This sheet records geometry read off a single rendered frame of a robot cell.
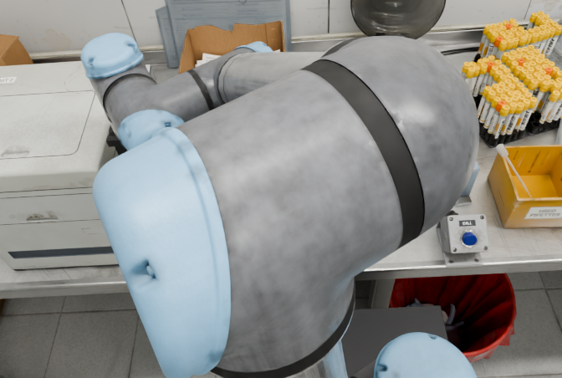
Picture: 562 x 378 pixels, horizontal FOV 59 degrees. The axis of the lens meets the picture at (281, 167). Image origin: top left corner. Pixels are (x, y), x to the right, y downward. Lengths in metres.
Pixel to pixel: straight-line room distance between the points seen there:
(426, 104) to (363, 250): 0.08
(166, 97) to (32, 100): 0.40
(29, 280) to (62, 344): 0.96
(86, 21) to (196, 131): 1.21
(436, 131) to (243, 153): 0.09
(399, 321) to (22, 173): 0.64
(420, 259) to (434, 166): 0.76
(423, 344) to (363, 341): 0.24
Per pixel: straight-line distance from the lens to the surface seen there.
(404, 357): 0.61
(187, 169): 0.22
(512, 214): 1.05
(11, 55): 1.38
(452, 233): 0.97
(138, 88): 0.64
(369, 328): 0.85
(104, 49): 0.69
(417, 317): 0.87
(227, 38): 1.31
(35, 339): 2.12
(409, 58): 0.27
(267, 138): 0.22
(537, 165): 1.16
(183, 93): 0.62
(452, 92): 0.27
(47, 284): 1.10
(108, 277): 1.05
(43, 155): 0.86
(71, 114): 0.91
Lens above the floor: 1.74
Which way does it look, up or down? 50 degrees down
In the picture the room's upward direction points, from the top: 6 degrees counter-clockwise
